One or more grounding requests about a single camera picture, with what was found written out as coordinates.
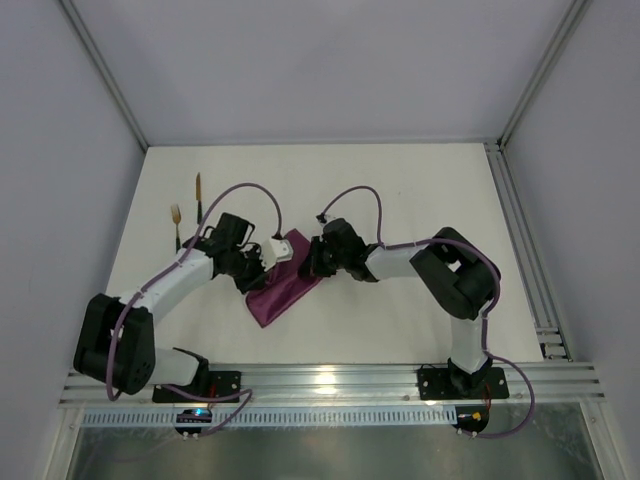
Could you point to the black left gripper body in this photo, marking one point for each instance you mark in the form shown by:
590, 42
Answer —
251, 276

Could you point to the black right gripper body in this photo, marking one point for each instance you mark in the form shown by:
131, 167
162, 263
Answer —
314, 259

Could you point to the purple cloth napkin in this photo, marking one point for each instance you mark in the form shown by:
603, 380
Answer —
284, 286

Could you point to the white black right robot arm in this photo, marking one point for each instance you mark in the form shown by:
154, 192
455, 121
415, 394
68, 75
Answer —
463, 282

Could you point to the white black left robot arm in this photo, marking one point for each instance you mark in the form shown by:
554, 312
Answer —
117, 340

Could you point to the left controller board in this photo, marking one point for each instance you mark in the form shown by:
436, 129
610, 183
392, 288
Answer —
192, 422

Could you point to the controller board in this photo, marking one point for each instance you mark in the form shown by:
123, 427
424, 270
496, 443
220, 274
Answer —
192, 422
471, 423

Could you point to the right controller board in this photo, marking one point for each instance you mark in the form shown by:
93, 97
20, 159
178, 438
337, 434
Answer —
471, 423

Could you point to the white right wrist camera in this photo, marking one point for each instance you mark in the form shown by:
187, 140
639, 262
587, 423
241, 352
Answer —
325, 218

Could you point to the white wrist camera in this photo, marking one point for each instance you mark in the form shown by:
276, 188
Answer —
325, 218
274, 251

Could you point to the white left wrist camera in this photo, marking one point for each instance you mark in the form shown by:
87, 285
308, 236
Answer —
274, 251

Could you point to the gold fork black handle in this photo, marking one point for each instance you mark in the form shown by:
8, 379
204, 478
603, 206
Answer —
176, 219

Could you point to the gold knife black handle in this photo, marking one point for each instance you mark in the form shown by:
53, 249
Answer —
198, 195

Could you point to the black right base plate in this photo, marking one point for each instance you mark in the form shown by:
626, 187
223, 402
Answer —
452, 383

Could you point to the slotted grey cable duct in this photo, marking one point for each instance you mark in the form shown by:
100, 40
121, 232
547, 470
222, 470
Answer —
270, 416

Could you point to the aluminium right side rail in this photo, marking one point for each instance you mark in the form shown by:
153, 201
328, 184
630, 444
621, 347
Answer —
546, 315

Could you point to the aluminium rail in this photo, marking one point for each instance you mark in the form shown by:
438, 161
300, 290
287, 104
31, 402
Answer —
358, 384
546, 315

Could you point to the left corner frame post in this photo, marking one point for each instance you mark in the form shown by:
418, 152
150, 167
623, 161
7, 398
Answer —
97, 60

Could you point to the corner frame post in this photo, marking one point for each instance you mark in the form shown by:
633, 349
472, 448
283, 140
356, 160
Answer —
569, 22
97, 60

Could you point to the aluminium front rail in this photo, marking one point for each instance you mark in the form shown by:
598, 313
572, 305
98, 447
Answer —
358, 384

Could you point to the right corner frame post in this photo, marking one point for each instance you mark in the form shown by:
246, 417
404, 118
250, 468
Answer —
569, 22

